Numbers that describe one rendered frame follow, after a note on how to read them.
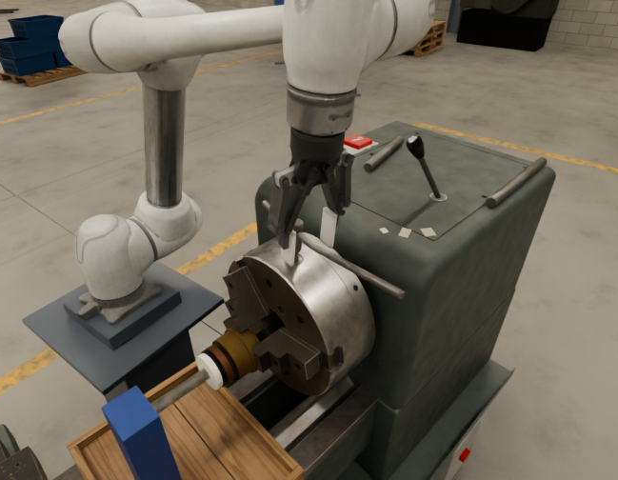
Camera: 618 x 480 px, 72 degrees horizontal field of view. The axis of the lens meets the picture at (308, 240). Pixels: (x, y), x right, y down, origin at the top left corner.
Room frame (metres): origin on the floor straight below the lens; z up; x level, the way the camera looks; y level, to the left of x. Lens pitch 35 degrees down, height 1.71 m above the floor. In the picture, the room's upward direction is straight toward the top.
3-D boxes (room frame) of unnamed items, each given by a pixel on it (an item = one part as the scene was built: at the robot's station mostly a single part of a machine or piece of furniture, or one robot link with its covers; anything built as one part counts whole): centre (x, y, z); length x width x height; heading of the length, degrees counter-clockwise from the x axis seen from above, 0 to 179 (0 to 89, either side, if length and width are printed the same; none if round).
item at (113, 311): (0.97, 0.59, 0.83); 0.22 x 0.18 x 0.06; 144
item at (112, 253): (0.99, 0.58, 0.97); 0.18 x 0.16 x 0.22; 142
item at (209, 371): (0.45, 0.22, 1.08); 0.13 x 0.07 x 0.07; 134
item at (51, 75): (6.90, 3.97, 0.39); 1.20 x 0.80 x 0.79; 150
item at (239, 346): (0.52, 0.14, 1.08); 0.09 x 0.09 x 0.09; 44
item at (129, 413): (0.39, 0.28, 1.00); 0.08 x 0.06 x 0.23; 44
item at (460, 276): (0.92, -0.24, 1.06); 0.59 x 0.48 x 0.39; 134
